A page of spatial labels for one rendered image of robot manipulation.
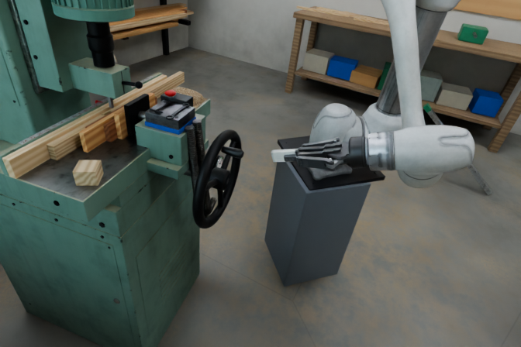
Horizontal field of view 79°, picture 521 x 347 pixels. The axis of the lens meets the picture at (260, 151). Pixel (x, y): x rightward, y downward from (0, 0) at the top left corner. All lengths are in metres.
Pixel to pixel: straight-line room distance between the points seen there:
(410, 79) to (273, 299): 1.15
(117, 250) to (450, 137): 0.85
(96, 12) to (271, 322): 1.33
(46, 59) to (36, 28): 0.07
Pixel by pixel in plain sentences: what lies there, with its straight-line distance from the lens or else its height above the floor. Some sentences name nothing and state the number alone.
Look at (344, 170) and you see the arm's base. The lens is 1.38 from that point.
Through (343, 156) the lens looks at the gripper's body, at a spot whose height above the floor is 0.99.
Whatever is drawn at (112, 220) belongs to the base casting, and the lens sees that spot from 0.89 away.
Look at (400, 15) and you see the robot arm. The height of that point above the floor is 1.27.
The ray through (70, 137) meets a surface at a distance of 0.91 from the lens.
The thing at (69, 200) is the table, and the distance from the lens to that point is 0.79.
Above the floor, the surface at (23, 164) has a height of 0.92.
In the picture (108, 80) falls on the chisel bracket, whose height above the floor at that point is 1.05.
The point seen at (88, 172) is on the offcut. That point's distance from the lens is 0.77.
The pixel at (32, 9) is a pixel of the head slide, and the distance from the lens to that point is 0.96.
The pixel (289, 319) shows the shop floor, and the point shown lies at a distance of 1.61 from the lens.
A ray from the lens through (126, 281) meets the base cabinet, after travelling 1.07.
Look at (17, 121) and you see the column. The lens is 1.13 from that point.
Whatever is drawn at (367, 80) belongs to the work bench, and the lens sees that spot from 3.56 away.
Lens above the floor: 1.38
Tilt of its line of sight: 33 degrees down
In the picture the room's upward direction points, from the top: 7 degrees clockwise
